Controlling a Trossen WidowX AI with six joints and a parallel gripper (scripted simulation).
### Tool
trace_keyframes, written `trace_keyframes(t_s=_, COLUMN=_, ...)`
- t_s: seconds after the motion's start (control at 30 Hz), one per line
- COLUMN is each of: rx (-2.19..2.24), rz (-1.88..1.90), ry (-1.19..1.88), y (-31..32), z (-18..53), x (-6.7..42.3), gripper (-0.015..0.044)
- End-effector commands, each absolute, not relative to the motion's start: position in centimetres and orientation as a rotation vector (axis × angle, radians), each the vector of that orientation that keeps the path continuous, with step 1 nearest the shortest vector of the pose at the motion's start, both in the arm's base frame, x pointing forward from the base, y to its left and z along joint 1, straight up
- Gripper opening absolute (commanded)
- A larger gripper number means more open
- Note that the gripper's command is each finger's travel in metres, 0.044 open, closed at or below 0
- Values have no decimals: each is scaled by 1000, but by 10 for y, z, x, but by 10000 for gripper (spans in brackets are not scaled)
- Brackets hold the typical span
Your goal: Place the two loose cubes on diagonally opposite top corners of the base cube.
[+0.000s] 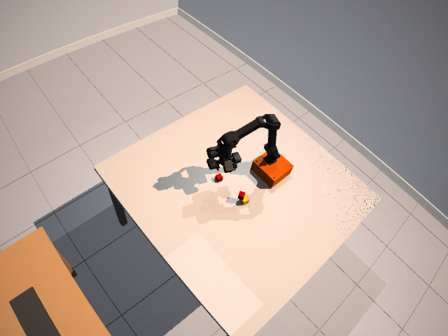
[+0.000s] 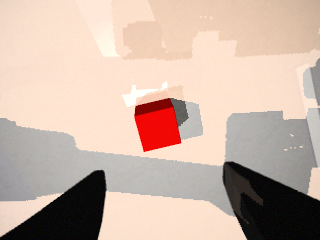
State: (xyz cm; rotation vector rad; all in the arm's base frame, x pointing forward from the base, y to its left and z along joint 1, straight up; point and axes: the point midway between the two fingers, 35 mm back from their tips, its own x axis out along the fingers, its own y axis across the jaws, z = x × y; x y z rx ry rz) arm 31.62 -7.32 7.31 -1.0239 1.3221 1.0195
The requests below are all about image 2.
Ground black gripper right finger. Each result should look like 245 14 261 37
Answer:
222 161 320 240

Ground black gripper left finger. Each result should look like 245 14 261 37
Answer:
0 170 107 240

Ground red cube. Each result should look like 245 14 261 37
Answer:
134 98 181 152

